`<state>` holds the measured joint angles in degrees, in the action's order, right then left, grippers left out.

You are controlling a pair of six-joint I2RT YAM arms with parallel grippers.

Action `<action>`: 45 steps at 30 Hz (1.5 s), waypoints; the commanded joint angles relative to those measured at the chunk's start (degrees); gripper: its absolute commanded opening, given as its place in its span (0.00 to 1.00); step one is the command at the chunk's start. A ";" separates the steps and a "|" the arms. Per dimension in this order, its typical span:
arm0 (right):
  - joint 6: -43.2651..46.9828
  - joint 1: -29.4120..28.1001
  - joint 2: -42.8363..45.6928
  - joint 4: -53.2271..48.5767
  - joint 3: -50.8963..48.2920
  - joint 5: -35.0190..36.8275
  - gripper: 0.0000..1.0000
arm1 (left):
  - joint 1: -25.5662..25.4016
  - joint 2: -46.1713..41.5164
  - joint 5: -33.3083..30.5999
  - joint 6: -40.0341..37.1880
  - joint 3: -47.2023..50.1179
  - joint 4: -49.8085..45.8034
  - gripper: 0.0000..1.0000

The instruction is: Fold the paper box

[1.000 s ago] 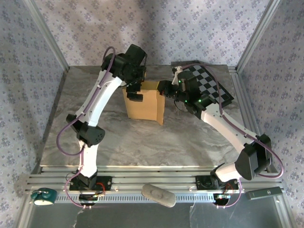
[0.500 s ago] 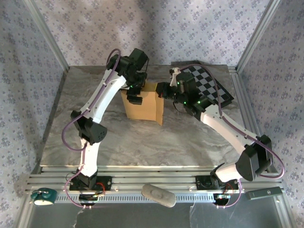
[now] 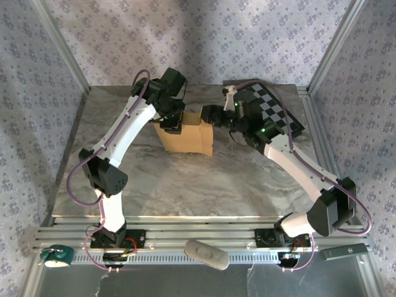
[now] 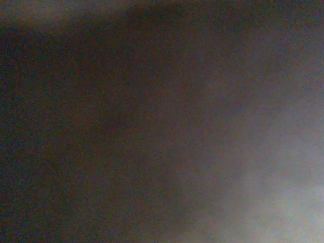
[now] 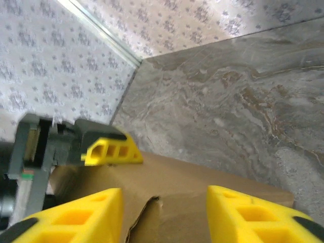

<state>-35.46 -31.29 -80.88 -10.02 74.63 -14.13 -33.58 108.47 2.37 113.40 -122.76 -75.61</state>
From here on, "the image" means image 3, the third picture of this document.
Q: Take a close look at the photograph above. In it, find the brown cardboard box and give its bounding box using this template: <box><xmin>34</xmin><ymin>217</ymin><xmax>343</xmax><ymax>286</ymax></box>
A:
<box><xmin>153</xmin><ymin>111</ymin><xmax>214</xmax><ymax>157</ymax></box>

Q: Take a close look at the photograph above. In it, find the black and white chessboard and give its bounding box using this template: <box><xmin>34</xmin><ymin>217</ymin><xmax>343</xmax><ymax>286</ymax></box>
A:
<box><xmin>222</xmin><ymin>79</ymin><xmax>306</xmax><ymax>139</ymax></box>

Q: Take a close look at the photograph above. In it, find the black left controller board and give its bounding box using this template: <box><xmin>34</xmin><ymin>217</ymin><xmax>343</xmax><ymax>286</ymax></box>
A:
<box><xmin>101</xmin><ymin>251</ymin><xmax>139</xmax><ymax>269</ymax></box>

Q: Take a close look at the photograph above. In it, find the black controller board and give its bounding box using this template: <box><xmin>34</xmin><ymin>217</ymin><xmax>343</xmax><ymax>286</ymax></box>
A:
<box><xmin>101</xmin><ymin>251</ymin><xmax>139</xmax><ymax>269</ymax></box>
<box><xmin>277</xmin><ymin>251</ymin><xmax>303</xmax><ymax>267</ymax></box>

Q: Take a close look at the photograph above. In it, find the black right controller board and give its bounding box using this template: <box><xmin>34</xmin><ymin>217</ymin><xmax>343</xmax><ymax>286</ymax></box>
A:
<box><xmin>277</xmin><ymin>251</ymin><xmax>303</xmax><ymax>267</ymax></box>

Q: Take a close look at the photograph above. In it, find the dark rectangular bar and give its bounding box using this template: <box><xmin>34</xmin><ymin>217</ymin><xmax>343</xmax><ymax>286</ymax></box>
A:
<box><xmin>319</xmin><ymin>243</ymin><xmax>370</xmax><ymax>262</ymax></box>

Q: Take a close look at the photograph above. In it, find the teal alarm clock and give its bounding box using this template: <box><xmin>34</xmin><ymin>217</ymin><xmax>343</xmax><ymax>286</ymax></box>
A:
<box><xmin>39</xmin><ymin>244</ymin><xmax>75</xmax><ymax>269</ymax></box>

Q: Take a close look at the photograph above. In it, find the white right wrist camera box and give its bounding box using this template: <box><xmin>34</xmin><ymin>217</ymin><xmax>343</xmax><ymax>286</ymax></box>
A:
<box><xmin>222</xmin><ymin>85</ymin><xmax>238</xmax><ymax>112</ymax></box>

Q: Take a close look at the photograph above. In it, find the aluminium side rail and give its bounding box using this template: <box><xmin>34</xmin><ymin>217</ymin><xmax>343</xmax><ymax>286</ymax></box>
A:
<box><xmin>296</xmin><ymin>86</ymin><xmax>349</xmax><ymax>217</ymax></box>

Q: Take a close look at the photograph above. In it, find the aluminium mounting rail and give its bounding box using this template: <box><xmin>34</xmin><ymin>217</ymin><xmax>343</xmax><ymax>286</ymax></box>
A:
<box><xmin>33</xmin><ymin>215</ymin><xmax>369</xmax><ymax>251</ymax></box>

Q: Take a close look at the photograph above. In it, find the aluminium frame post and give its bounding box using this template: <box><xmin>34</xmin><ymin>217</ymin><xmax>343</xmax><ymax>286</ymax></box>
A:
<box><xmin>308</xmin><ymin>0</ymin><xmax>368</xmax><ymax>95</ymax></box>
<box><xmin>30</xmin><ymin>0</ymin><xmax>92</xmax><ymax>93</ymax></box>

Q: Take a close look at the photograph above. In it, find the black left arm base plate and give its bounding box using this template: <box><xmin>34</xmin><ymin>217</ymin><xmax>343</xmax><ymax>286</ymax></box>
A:
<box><xmin>89</xmin><ymin>228</ymin><xmax>147</xmax><ymax>249</ymax></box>

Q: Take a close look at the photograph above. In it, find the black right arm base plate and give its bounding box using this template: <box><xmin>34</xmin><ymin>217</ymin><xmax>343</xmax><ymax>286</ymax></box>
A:
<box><xmin>254</xmin><ymin>228</ymin><xmax>312</xmax><ymax>248</ymax></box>

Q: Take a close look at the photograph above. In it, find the slotted grey cable duct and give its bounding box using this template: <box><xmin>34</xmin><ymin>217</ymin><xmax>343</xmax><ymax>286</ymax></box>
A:
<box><xmin>72</xmin><ymin>251</ymin><xmax>281</xmax><ymax>265</ymax></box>

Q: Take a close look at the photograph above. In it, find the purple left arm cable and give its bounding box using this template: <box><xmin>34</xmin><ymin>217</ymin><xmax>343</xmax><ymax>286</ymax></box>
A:
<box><xmin>67</xmin><ymin>69</ymin><xmax>152</xmax><ymax>273</ymax></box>

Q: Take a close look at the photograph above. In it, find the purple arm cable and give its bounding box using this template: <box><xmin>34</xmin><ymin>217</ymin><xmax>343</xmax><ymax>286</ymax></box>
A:
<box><xmin>67</xmin><ymin>69</ymin><xmax>152</xmax><ymax>273</ymax></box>
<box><xmin>228</xmin><ymin>79</ymin><xmax>372</xmax><ymax>273</ymax></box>

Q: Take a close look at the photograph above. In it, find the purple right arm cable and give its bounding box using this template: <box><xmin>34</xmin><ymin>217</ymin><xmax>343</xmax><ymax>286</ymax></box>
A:
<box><xmin>228</xmin><ymin>79</ymin><xmax>372</xmax><ymax>273</ymax></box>

